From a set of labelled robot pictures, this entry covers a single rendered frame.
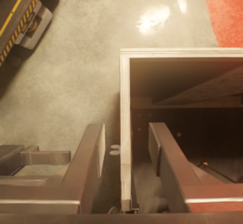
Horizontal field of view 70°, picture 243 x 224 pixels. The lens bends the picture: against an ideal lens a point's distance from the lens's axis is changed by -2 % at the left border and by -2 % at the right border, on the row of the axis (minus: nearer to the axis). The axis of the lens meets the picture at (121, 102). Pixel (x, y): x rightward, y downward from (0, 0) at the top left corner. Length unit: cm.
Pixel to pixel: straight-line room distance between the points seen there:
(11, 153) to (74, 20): 101
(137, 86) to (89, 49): 42
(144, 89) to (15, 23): 72
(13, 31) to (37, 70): 36
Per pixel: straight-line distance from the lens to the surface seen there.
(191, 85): 46
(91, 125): 15
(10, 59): 122
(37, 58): 131
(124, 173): 23
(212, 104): 112
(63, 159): 39
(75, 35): 125
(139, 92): 99
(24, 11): 102
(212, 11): 139
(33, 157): 42
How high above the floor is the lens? 117
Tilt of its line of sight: 85 degrees down
